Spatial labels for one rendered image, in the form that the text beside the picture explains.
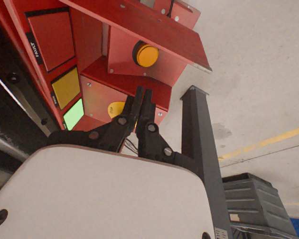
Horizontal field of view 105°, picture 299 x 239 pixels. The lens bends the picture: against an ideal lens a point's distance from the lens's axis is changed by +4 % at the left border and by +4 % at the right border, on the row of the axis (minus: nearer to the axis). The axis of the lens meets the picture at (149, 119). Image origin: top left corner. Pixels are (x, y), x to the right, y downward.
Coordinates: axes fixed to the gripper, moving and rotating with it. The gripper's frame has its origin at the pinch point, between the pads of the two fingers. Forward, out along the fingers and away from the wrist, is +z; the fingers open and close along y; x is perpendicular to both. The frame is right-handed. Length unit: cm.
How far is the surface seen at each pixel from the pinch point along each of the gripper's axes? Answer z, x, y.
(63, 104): 2.8, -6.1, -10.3
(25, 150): -0.3, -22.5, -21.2
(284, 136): 66, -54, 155
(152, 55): 12.3, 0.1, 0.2
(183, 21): 72, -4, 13
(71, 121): 3.1, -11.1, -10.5
